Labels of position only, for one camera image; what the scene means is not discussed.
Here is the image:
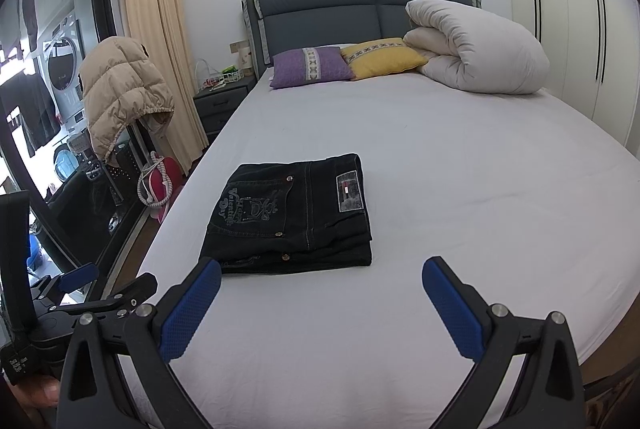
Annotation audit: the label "white wardrobe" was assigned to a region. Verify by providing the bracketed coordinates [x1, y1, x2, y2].
[497, 0, 640, 151]

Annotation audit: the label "bed with grey headboard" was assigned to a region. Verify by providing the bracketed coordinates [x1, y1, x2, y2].
[117, 0, 640, 429]

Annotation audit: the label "yellow patterned pillow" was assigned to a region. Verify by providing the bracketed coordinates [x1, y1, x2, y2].
[340, 38, 430, 81]

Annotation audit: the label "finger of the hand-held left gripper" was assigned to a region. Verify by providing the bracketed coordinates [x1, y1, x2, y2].
[47, 272, 159, 316]
[30, 261, 100, 306]

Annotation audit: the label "person's left hand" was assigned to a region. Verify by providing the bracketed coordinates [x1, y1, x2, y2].
[14, 371, 65, 411]

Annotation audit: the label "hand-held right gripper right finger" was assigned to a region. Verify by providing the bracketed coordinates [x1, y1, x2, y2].
[421, 255, 587, 429]

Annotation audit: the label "pink bag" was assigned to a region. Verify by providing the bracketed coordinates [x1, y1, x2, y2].
[137, 152, 185, 226]

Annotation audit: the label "white tumble dryer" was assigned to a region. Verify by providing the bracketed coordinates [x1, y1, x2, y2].
[42, 8, 90, 122]

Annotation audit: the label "white washing machine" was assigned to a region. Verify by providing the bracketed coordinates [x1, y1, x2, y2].
[51, 133, 88, 191]

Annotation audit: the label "white tray with green item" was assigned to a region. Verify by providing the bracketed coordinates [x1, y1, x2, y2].
[222, 65, 256, 83]

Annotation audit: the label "white rolled duvet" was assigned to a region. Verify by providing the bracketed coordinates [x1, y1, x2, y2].
[402, 0, 551, 95]

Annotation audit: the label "beige puffer jacket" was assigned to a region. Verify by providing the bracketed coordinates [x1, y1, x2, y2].
[78, 36, 176, 168]

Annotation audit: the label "white wire basket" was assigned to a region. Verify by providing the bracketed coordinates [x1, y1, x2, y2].
[194, 58, 227, 92]

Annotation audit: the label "black denim pants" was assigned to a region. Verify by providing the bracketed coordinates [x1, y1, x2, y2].
[199, 153, 374, 275]

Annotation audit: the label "purple patterned pillow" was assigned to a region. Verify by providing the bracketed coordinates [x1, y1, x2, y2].
[269, 46, 357, 90]

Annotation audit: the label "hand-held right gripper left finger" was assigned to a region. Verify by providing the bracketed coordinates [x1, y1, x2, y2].
[57, 256, 223, 429]

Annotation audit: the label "black perforated chair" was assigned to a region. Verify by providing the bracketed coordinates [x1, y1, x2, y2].
[106, 122, 152, 206]

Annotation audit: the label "dark hanging garment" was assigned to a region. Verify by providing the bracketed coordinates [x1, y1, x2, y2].
[19, 0, 42, 54]
[0, 69, 62, 158]

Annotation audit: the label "grey nightstand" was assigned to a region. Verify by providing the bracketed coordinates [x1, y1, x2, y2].
[193, 74, 259, 146]

